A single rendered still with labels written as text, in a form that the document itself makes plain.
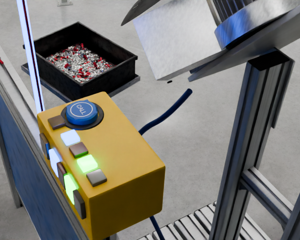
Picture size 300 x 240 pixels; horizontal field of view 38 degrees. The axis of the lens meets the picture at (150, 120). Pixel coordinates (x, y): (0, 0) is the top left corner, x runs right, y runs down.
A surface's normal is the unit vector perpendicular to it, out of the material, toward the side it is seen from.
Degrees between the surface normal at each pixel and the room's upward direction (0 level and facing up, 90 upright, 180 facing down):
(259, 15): 69
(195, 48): 55
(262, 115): 90
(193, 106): 1
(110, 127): 0
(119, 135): 0
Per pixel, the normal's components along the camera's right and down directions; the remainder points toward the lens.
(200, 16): -0.31, 0.07
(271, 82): 0.51, 0.58
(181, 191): 0.04, -0.74
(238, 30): -0.81, 0.29
